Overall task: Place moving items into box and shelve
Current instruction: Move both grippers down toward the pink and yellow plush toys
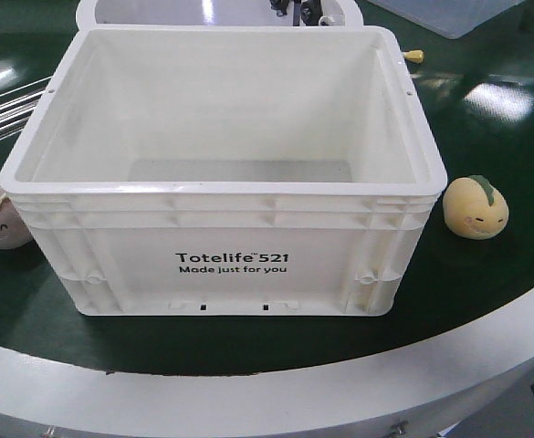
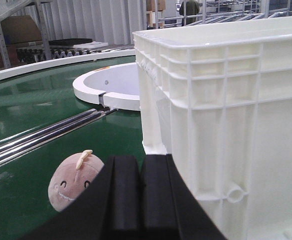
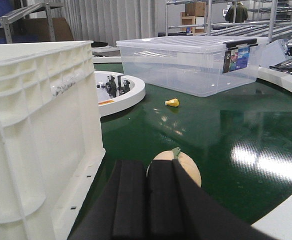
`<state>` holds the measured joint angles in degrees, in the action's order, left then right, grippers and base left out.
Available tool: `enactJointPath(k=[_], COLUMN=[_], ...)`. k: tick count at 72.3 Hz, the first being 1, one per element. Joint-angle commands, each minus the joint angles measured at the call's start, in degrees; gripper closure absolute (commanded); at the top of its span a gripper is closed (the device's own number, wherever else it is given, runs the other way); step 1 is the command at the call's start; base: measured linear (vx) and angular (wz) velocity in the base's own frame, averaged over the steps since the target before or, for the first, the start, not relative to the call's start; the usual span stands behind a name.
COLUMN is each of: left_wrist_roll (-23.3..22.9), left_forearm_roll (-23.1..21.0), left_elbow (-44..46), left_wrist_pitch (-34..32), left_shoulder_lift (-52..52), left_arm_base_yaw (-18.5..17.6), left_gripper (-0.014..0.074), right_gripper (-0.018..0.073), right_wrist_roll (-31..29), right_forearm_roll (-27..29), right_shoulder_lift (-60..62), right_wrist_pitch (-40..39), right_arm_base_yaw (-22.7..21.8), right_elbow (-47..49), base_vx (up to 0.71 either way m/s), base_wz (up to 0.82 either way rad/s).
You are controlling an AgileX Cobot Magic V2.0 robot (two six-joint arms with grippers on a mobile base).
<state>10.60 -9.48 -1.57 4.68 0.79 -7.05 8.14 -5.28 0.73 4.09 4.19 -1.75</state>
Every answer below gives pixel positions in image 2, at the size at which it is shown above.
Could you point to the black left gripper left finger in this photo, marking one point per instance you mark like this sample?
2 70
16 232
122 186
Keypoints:
109 209

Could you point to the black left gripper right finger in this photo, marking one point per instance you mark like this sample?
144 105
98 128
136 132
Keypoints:
170 211

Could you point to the pink round plush toy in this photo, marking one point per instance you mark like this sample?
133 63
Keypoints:
72 177

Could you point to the white plastic tote box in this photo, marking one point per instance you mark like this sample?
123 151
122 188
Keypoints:
218 98

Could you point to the steel roller rods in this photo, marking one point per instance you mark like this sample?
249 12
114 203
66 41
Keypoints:
26 143

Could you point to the white outer table rim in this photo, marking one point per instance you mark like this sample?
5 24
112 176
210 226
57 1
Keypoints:
28 68

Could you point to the metal rack with boxes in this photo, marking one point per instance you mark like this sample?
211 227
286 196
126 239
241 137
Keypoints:
22 24

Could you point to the roller conveyor with rails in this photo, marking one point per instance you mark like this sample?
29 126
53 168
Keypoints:
114 21

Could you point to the person in dark jacket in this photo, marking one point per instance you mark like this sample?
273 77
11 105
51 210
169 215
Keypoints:
189 8

